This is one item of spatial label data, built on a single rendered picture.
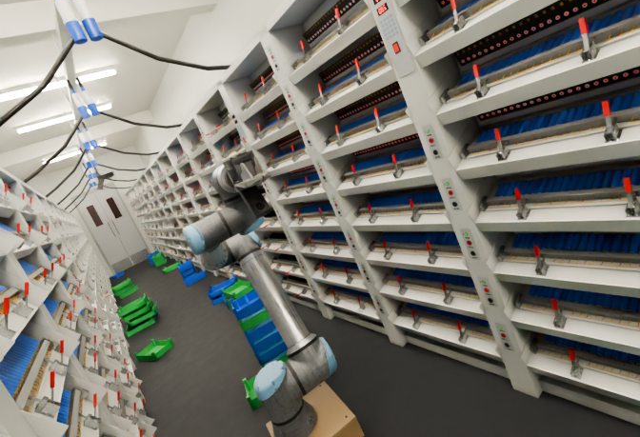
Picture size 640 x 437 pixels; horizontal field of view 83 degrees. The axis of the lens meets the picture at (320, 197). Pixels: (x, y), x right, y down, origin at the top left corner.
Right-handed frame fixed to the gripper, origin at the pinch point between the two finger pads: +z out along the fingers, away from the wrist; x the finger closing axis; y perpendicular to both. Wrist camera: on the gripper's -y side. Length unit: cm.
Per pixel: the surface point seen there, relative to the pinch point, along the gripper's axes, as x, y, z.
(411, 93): 63, 2, -14
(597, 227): 68, -47, 28
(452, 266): 62, -65, -23
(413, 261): 60, -66, -44
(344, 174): 62, -23, -76
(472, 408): 43, -119, -20
